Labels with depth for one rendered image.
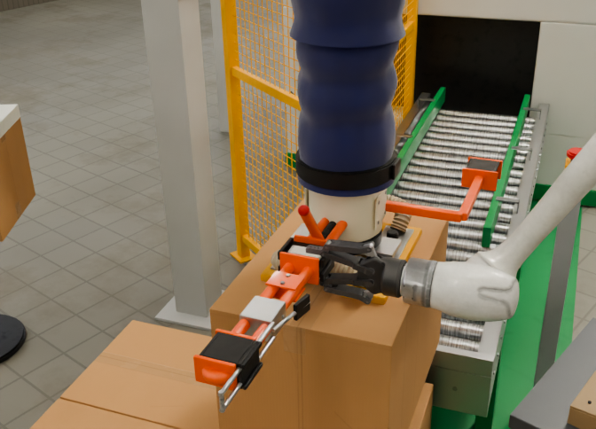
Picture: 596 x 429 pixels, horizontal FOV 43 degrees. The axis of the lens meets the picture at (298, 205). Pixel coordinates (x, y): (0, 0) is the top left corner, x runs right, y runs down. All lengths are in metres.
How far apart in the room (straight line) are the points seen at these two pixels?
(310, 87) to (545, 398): 0.94
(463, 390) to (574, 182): 1.03
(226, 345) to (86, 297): 2.53
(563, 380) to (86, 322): 2.24
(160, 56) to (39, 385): 1.40
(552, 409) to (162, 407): 1.03
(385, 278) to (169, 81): 1.75
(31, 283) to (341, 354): 2.60
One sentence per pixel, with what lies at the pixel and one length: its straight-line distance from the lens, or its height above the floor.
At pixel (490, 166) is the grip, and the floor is 1.22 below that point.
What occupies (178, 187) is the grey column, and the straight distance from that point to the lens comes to 3.18.
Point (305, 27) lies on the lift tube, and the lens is 1.54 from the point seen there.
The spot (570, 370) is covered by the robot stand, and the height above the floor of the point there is 0.75.
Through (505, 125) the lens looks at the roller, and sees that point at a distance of 4.18.
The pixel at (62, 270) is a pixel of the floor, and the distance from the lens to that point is 4.01.
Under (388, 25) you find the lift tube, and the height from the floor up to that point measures 1.63.
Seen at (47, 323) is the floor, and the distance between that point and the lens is 3.64.
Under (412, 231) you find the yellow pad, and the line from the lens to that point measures 1.88.
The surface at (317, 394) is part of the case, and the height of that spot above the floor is 0.91.
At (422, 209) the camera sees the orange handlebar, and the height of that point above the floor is 1.20.
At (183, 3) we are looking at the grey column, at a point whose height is 1.40.
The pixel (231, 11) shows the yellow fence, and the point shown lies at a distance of 3.45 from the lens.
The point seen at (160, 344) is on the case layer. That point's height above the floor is 0.54.
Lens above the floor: 1.99
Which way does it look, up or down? 27 degrees down
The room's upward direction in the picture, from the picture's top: 1 degrees counter-clockwise
